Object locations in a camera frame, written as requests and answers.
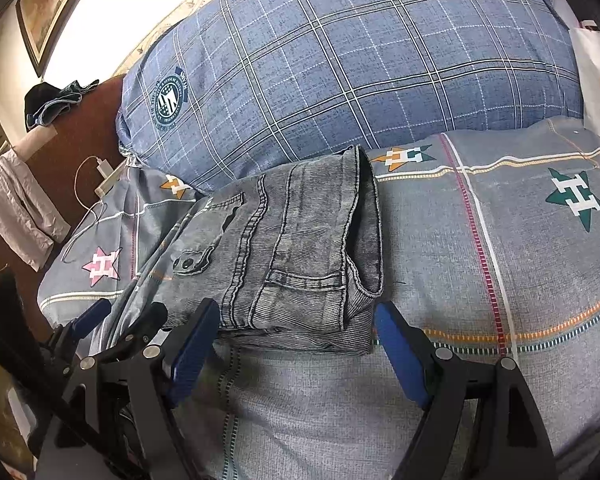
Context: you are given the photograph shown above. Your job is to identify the star printed pillow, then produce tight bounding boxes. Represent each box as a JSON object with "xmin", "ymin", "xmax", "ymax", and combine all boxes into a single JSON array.
[{"xmin": 36, "ymin": 162, "xmax": 206, "ymax": 341}]

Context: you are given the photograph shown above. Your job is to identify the white paper bag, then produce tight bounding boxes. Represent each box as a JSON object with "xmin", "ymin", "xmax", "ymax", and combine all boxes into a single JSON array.
[{"xmin": 567, "ymin": 20, "xmax": 600, "ymax": 142}]

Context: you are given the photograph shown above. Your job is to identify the star printed bed sheet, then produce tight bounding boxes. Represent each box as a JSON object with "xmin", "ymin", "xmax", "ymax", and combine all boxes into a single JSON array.
[{"xmin": 115, "ymin": 115, "xmax": 600, "ymax": 480}]

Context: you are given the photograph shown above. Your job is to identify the blue plaid pillow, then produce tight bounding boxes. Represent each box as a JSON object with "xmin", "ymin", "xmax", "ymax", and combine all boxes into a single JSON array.
[{"xmin": 116, "ymin": 0, "xmax": 585, "ymax": 196}]

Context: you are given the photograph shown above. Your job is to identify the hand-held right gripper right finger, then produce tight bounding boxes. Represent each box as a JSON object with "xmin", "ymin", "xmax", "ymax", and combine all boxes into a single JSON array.
[{"xmin": 374, "ymin": 301, "xmax": 557, "ymax": 480}]

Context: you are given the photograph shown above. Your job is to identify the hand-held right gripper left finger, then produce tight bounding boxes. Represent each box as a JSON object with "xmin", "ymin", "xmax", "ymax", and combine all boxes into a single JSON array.
[{"xmin": 55, "ymin": 297, "xmax": 222, "ymax": 480}]

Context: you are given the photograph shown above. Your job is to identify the black cloth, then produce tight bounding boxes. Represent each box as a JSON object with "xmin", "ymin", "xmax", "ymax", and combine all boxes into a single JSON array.
[{"xmin": 24, "ymin": 82, "xmax": 61, "ymax": 122}]

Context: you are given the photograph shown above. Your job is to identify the grey denim pants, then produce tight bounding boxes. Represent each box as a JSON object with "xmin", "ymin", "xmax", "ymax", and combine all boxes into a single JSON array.
[{"xmin": 150, "ymin": 144, "xmax": 385, "ymax": 356}]

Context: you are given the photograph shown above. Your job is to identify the large framed picture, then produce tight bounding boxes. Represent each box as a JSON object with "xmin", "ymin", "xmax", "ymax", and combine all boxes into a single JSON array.
[{"xmin": 15, "ymin": 0, "xmax": 99, "ymax": 79}]

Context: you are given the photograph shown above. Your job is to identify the white charging cable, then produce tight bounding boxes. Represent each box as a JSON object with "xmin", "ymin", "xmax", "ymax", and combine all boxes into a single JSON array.
[{"xmin": 62, "ymin": 156, "xmax": 131, "ymax": 267}]

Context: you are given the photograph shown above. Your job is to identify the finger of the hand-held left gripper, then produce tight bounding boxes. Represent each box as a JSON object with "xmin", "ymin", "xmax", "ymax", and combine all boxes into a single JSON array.
[
  {"xmin": 54, "ymin": 297, "xmax": 114, "ymax": 357},
  {"xmin": 99, "ymin": 302, "xmax": 169, "ymax": 362}
]

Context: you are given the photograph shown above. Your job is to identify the brown wooden headboard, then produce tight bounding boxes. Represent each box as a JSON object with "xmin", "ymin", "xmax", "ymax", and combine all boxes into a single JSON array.
[{"xmin": 0, "ymin": 72, "xmax": 131, "ymax": 343}]

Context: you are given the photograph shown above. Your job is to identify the beige hanging cloth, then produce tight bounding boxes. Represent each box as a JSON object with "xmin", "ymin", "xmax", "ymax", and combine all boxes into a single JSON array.
[{"xmin": 0, "ymin": 127, "xmax": 72, "ymax": 272}]

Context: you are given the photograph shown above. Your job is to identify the blue denim garment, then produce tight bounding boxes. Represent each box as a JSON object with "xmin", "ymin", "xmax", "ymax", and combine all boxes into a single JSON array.
[{"xmin": 27, "ymin": 79, "xmax": 101, "ymax": 129}]

